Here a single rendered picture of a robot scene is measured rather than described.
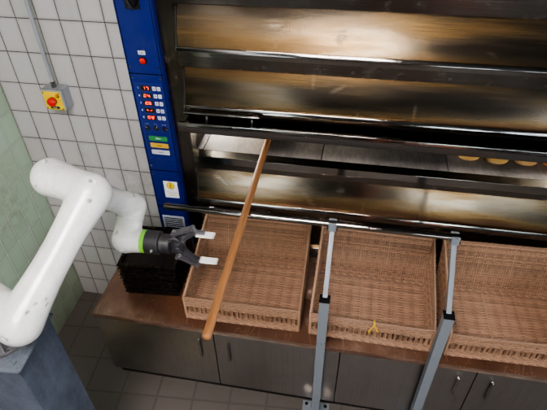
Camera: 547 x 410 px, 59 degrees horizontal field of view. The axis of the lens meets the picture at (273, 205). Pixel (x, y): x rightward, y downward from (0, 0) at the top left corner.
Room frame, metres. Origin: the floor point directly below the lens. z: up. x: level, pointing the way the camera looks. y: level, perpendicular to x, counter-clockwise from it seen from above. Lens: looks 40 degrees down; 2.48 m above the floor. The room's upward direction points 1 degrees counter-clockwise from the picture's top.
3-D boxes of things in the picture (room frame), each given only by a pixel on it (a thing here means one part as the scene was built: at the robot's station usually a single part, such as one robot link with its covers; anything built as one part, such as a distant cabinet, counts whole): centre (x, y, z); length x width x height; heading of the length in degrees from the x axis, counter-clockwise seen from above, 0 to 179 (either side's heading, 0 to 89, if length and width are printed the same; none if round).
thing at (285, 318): (1.63, 0.12, 0.72); 0.56 x 0.49 x 0.28; 80
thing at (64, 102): (2.02, 0.98, 1.46); 0.10 x 0.07 x 0.10; 79
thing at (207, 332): (1.74, 0.07, 1.19); 1.71 x 0.03 x 0.03; 170
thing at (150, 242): (1.34, 0.46, 1.19); 0.12 x 0.06 x 0.09; 170
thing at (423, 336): (1.51, -0.47, 0.72); 0.56 x 0.49 x 0.28; 79
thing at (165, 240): (1.33, 0.39, 1.19); 0.09 x 0.07 x 0.08; 80
